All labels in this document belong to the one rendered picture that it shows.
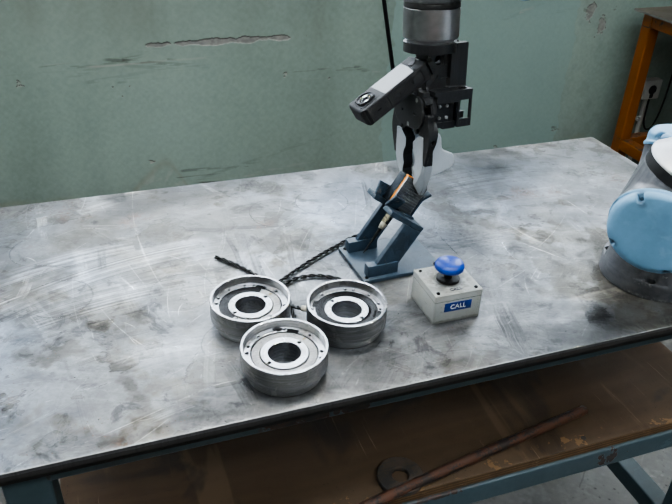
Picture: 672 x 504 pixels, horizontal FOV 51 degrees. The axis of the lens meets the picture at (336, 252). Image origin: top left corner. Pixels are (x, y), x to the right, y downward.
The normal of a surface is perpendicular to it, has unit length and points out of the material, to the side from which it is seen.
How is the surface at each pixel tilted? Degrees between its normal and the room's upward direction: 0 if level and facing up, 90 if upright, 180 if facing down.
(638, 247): 97
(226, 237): 0
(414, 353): 0
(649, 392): 0
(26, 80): 90
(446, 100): 84
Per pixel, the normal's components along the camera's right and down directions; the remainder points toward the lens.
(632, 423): 0.04, -0.85
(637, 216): -0.55, 0.53
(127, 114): 0.33, 0.51
